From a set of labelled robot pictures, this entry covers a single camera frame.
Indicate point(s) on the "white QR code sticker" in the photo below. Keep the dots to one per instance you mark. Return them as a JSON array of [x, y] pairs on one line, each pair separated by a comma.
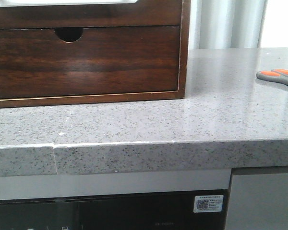
[[211, 203]]

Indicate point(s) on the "grey pleated curtain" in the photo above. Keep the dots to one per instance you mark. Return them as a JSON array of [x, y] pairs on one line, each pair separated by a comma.
[[221, 24]]

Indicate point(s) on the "grey orange handled scissors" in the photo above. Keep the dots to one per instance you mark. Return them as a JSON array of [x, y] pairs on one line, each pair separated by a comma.
[[275, 75]]

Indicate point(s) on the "grey cabinet door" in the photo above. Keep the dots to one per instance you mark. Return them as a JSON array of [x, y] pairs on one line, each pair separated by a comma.
[[258, 199]]

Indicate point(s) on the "dark wooden drawer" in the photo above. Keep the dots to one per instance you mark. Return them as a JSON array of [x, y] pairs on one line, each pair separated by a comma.
[[36, 63]]

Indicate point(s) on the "dark wooden drawer cabinet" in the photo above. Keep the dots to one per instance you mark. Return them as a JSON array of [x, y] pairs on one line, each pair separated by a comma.
[[68, 21]]

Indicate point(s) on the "white plastic tray on cabinet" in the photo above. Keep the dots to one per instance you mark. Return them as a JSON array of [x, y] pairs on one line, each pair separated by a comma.
[[30, 3]]

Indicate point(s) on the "black built-in oven appliance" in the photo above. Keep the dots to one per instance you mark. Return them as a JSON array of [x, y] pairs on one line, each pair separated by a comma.
[[142, 211]]

